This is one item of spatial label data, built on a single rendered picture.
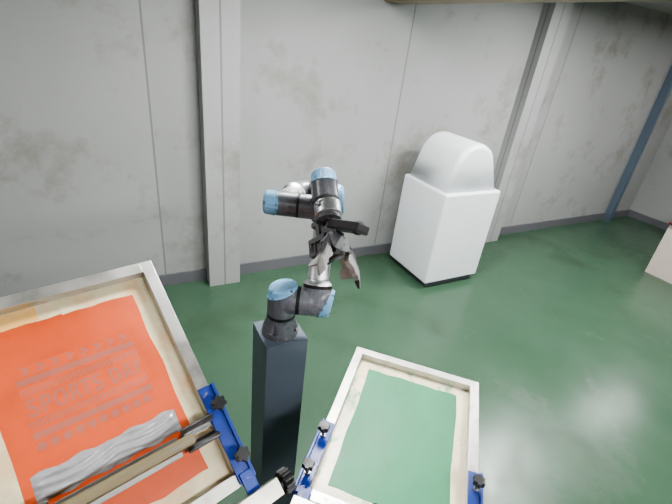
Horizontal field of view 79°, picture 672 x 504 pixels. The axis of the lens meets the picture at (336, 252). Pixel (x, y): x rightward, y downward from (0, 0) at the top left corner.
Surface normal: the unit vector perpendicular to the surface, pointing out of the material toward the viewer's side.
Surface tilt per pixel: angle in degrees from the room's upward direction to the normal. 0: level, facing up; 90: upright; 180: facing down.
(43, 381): 32
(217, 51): 90
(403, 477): 0
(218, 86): 90
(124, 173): 90
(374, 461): 0
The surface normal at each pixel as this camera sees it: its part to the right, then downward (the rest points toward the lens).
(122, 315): 0.44, -0.53
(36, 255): 0.45, 0.46
